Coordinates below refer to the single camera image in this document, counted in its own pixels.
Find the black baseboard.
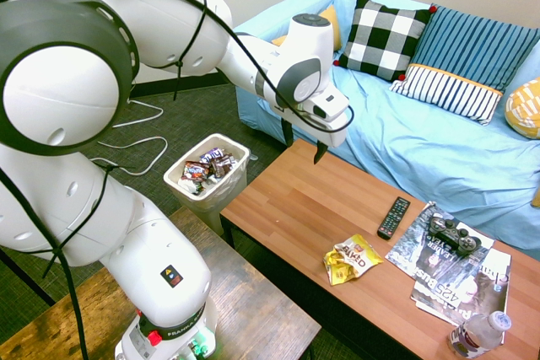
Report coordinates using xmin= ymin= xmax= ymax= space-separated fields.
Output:
xmin=129 ymin=72 xmax=231 ymax=99

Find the black floor strip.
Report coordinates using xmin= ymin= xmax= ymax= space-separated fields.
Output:
xmin=0 ymin=248 xmax=57 ymax=308

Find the grey cover magazine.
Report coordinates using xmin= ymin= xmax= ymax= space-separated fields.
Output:
xmin=385 ymin=201 xmax=495 ymax=290

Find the black game controller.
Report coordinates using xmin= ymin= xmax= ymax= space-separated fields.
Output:
xmin=426 ymin=213 xmax=483 ymax=257

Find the black white checkered pillow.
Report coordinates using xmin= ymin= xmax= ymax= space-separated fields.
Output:
xmin=332 ymin=0 xmax=438 ymax=83

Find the dark rustic wooden table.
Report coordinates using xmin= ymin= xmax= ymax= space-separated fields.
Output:
xmin=0 ymin=207 xmax=322 ymax=360

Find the crumpled white paper trash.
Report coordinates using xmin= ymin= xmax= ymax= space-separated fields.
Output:
xmin=177 ymin=176 xmax=208 ymax=196

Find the black tv remote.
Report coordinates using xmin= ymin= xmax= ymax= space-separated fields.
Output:
xmin=375 ymin=196 xmax=412 ymax=241

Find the blue striped pillow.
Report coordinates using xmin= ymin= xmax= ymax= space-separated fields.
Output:
xmin=409 ymin=4 xmax=540 ymax=94

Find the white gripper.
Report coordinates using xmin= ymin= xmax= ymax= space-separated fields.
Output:
xmin=269 ymin=102 xmax=349 ymax=165

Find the purple candy wrapper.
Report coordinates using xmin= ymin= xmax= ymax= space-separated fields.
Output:
xmin=198 ymin=147 xmax=225 ymax=164

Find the plain yellow pillow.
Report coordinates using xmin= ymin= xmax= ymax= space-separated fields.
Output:
xmin=271 ymin=4 xmax=343 ymax=52

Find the light blue covered sofa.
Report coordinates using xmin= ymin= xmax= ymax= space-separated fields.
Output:
xmin=233 ymin=0 xmax=540 ymax=261

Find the white plastic trash bin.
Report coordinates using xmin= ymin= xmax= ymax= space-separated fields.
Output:
xmin=163 ymin=132 xmax=251 ymax=235

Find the red orange snack wrapper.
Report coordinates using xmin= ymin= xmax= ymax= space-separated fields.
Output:
xmin=181 ymin=160 xmax=211 ymax=183

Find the brown candy wrapper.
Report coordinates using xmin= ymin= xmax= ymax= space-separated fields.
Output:
xmin=209 ymin=153 xmax=237 ymax=179

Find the clear plastic water bottle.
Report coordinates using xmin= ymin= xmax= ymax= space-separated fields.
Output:
xmin=447 ymin=309 xmax=513 ymax=359

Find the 425 Business magazine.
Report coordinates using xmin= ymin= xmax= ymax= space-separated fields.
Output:
xmin=410 ymin=247 xmax=512 ymax=328

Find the white long floor cable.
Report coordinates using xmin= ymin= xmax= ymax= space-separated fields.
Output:
xmin=89 ymin=136 xmax=170 ymax=178

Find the yellow chip bag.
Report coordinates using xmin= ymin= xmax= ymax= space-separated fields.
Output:
xmin=322 ymin=233 xmax=386 ymax=287

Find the yellow white patterned pillow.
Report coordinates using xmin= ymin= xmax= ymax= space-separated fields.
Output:
xmin=504 ymin=77 xmax=540 ymax=140

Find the wooden coffee table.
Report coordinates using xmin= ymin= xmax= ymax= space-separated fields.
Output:
xmin=219 ymin=137 xmax=540 ymax=360

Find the white navy striped pillow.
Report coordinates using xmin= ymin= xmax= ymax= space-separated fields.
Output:
xmin=388 ymin=62 xmax=505 ymax=126

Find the white looped floor cable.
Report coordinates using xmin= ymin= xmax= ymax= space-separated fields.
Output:
xmin=111 ymin=98 xmax=165 ymax=130

